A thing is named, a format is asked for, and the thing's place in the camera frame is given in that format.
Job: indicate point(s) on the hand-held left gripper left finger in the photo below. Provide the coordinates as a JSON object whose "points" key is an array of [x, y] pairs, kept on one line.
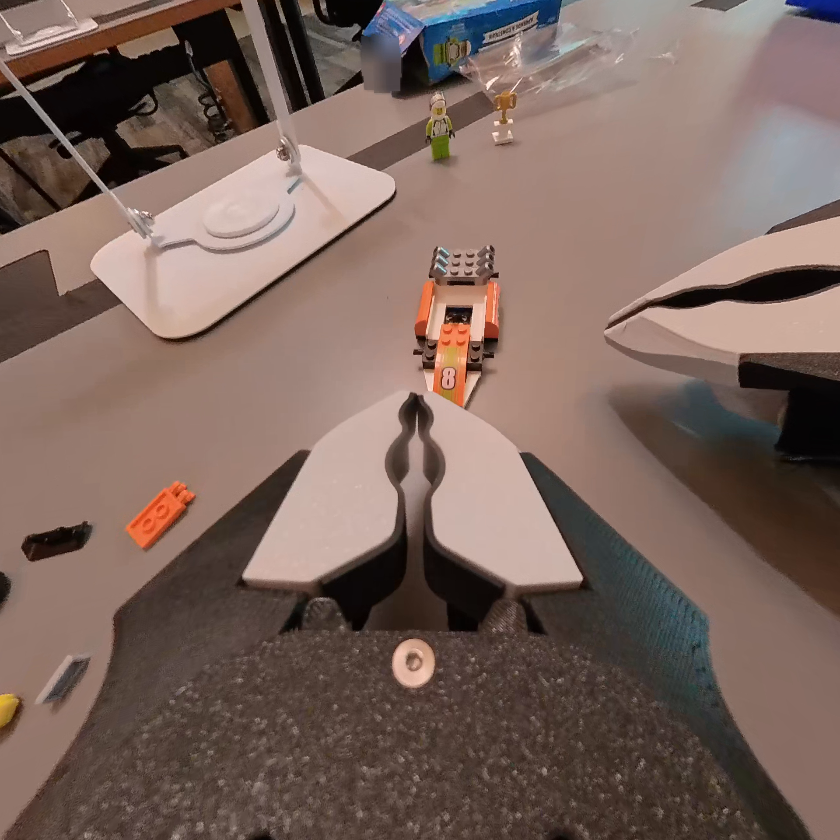
{"points": [[328, 512]]}

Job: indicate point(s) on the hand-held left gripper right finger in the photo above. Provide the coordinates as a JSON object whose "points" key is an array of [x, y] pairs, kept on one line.
{"points": [[505, 512]]}

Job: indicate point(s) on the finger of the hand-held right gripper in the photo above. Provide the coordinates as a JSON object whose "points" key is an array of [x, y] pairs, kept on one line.
{"points": [[748, 256], [709, 335]]}

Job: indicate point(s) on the orange lego plate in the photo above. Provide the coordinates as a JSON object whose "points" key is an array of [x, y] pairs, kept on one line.
{"points": [[160, 515]]}

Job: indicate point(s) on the orange white lego car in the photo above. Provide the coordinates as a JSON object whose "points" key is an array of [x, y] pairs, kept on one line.
{"points": [[453, 341]]}

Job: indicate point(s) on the white book stand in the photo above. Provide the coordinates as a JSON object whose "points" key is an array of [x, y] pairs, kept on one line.
{"points": [[328, 197]]}

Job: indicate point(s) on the yellow grey lego piece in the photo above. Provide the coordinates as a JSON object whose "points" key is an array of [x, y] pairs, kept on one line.
{"points": [[7, 710]]}

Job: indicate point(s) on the clear plastic bag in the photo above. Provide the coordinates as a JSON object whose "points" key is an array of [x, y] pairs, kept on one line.
{"points": [[565, 59]]}

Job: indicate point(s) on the black small bar piece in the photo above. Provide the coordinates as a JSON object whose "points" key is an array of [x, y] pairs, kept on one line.
{"points": [[55, 541]]}

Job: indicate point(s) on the small gold trophy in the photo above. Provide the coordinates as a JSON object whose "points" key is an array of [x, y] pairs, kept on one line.
{"points": [[503, 121]]}

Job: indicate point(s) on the green minifigure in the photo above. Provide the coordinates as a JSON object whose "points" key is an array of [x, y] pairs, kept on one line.
{"points": [[440, 127]]}

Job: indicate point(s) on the blue cardboard box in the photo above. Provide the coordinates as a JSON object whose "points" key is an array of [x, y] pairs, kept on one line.
{"points": [[486, 26]]}

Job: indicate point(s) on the black office chair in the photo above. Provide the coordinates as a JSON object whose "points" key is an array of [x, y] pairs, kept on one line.
{"points": [[79, 99]]}

